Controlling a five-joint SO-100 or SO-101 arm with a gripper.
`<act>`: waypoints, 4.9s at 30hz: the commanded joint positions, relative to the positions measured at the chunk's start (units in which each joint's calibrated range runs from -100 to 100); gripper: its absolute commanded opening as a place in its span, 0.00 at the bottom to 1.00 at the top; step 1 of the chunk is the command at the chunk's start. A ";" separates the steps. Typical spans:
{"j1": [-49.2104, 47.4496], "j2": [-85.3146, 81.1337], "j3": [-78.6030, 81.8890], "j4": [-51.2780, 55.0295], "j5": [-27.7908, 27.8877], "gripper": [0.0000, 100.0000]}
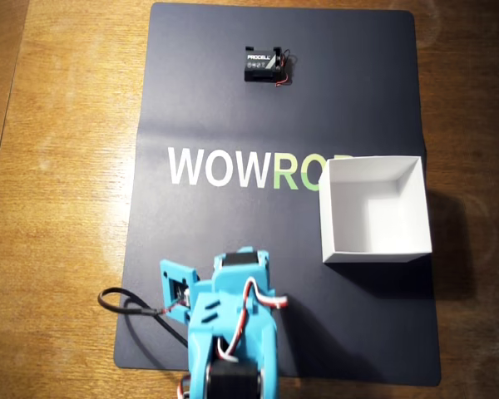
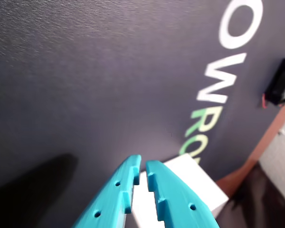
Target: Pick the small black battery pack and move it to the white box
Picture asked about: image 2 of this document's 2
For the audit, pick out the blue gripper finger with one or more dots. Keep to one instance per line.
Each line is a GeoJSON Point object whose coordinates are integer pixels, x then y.
{"type": "Point", "coordinates": [175, 202]}
{"type": "Point", "coordinates": [109, 199]}

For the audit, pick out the small black battery pack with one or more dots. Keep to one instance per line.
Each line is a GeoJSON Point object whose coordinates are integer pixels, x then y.
{"type": "Point", "coordinates": [279, 80]}

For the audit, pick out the white open cardboard box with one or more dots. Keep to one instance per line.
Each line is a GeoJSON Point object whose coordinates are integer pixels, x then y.
{"type": "Point", "coordinates": [192, 180]}

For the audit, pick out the dark mat with WOWROBO print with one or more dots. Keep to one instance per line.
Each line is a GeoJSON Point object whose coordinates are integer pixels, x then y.
{"type": "Point", "coordinates": [85, 83]}

